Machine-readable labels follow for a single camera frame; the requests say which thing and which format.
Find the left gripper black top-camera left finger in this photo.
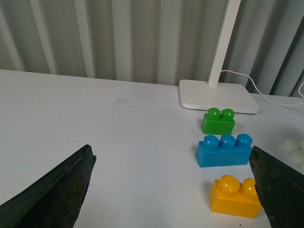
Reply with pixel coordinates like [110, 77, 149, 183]
[0, 145, 96, 228]

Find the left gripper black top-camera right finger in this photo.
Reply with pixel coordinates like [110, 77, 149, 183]
[249, 146, 304, 228]

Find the white studded base plate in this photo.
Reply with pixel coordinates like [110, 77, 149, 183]
[278, 139, 304, 174]

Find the yellow toy block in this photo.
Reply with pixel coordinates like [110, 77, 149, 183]
[209, 175, 262, 219]

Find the blue toy block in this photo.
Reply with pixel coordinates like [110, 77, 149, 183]
[195, 133, 253, 168]

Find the green toy block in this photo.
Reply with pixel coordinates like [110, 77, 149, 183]
[201, 107, 236, 135]

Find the white desk lamp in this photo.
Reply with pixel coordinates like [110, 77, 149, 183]
[179, 0, 259, 114]

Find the grey pleated curtain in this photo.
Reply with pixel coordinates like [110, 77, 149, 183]
[0, 0, 304, 96]

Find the white lamp cable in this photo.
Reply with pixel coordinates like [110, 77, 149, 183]
[219, 69, 304, 106]

